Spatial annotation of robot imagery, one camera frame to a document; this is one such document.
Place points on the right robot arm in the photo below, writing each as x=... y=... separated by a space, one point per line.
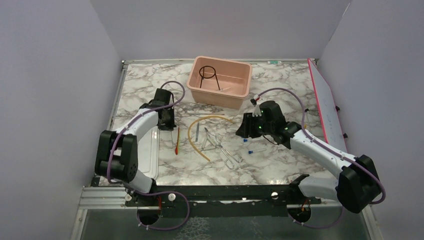
x=355 y=183

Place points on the pink framed whiteboard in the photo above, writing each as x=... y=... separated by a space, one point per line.
x=328 y=113

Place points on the pink plastic bin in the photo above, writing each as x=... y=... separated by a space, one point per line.
x=230 y=73

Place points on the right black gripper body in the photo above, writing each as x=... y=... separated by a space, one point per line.
x=257 y=127

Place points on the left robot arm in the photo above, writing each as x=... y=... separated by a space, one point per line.
x=118 y=154

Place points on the black wire tripod stand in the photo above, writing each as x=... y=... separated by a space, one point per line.
x=207 y=72

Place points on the black base frame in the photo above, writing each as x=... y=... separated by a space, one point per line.
x=218 y=201

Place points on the yellow rubber tube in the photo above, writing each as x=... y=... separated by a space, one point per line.
x=189 y=131

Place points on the white plastic tray lid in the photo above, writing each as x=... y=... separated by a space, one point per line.
x=148 y=153

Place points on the red yellow green spoon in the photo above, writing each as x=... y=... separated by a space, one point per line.
x=176 y=150

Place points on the green white marker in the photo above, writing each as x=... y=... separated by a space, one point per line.
x=274 y=62

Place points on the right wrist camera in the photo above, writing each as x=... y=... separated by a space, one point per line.
x=255 y=106

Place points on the metal crucible tongs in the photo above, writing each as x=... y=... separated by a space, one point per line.
x=231 y=158

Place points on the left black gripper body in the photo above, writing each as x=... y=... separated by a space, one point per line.
x=169 y=123

